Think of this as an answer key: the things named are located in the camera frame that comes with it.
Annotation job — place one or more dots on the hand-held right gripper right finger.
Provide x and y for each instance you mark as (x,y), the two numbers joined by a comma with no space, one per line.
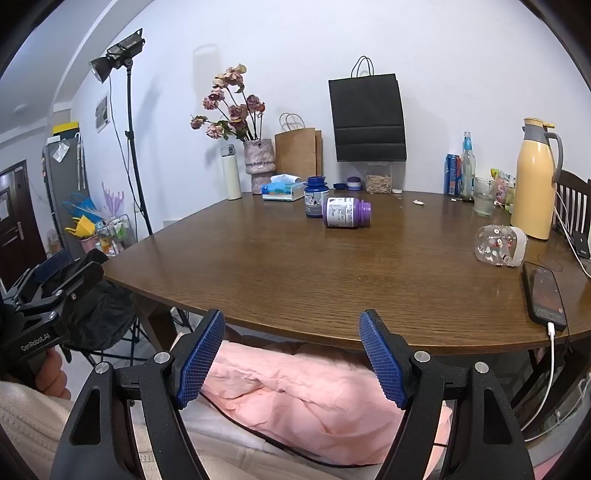
(383,360)

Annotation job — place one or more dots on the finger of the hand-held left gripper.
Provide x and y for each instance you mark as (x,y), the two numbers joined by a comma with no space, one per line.
(64,261)
(69,288)

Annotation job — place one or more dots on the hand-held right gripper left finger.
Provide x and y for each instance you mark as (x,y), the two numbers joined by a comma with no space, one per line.
(201,360)

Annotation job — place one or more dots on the clear printed cup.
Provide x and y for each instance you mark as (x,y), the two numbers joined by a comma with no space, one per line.
(501,245)

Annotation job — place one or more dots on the person's left forearm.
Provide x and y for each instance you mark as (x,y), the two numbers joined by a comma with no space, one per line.
(27,429)

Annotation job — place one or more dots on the person's left hand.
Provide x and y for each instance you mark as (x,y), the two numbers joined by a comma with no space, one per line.
(50,374)

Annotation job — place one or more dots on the pink bucket with tools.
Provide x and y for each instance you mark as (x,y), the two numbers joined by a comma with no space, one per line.
(83,226)

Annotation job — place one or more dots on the black cloth on chair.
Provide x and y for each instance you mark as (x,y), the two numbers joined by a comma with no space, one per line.
(104,314)

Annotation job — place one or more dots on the dark brown door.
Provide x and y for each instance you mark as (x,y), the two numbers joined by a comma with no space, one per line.
(16,221)

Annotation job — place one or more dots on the grey refrigerator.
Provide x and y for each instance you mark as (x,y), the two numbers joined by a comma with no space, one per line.
(64,194)

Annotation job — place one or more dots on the purple coral ornament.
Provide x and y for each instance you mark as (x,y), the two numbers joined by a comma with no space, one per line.
(113,201)

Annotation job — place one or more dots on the white cloth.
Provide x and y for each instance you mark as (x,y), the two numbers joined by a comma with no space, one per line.
(221,438)

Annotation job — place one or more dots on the pink blanket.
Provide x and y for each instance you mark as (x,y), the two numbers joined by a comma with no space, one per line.
(300,392)

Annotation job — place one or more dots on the yellow box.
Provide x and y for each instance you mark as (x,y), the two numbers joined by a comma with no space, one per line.
(65,128)

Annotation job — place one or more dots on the purple cap pill bottle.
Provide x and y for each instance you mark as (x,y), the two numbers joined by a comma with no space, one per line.
(344,212)

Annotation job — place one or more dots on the black smartphone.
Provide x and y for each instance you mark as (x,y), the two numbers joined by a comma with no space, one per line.
(545,295)

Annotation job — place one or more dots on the dark blue pill bottle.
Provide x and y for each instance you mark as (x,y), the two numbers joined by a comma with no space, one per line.
(316,198)

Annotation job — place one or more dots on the small purple jar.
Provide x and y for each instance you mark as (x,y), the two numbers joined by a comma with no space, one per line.
(354,184)

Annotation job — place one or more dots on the clear cereal container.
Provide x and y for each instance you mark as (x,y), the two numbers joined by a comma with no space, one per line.
(378,182)

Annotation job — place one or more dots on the white thermos bottle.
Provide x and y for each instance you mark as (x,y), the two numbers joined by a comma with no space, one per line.
(231,175)

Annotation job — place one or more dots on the clear drinking glass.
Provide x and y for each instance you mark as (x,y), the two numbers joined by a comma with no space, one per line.
(485,203)

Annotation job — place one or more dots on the blue tissue box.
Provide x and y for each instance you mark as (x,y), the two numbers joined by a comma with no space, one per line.
(282,190)

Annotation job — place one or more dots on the blue drink can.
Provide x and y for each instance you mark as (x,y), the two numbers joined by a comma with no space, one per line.
(452,175)

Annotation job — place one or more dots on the pink textured vase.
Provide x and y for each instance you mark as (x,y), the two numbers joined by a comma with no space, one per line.
(259,161)

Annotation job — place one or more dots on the clear glass bottle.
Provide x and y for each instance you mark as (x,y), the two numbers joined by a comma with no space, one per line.
(468,170)

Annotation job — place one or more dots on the colourful snack packets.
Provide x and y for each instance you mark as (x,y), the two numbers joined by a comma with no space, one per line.
(504,189)

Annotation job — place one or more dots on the black studio light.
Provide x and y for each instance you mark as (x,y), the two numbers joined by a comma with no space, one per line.
(121,48)

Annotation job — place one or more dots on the brown paper bag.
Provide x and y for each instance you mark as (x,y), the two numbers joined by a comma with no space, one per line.
(295,152)

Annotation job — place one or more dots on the dried pink flowers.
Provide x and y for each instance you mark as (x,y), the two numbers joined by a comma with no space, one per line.
(238,110)

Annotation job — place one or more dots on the black power adapter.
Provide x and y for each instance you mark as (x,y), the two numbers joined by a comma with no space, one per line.
(582,244)

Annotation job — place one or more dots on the yellow thermos jug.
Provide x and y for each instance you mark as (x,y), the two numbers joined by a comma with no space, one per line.
(533,184)

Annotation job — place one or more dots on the black paper bag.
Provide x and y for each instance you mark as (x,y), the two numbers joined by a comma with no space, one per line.
(367,115)

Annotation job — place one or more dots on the dark wooden chair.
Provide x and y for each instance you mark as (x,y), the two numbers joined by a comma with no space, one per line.
(573,198)

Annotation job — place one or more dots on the white wall panel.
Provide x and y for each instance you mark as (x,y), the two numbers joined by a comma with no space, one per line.
(102,114)

